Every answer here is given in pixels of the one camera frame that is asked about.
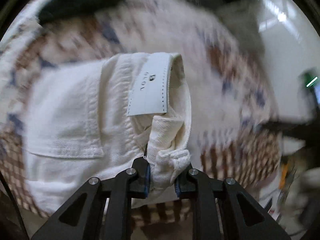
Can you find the grey fuzzy towel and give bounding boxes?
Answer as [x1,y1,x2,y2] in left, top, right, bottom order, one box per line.
[215,0,265,59]

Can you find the folded blue jeans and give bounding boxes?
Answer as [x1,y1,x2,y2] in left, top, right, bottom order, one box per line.
[38,0,123,25]

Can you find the white pants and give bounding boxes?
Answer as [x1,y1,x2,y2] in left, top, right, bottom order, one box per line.
[23,53,191,214]

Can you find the white bed headboard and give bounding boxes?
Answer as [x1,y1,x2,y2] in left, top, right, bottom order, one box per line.
[257,0,319,120]

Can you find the floral bed blanket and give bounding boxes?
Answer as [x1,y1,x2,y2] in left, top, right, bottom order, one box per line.
[1,0,279,224]

